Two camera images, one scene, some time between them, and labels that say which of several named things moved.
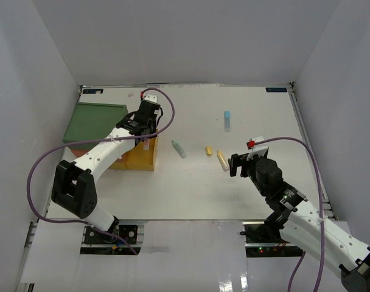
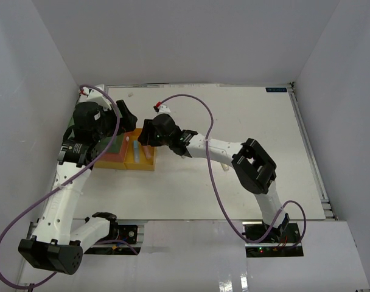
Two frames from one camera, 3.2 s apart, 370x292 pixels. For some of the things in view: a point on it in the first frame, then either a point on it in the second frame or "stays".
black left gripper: x=154 y=128 to x=127 y=123
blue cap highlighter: x=227 y=121 to x=136 y=151
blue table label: x=276 y=89 stays
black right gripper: x=241 y=160 to x=143 y=138
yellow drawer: x=141 y=157 stays
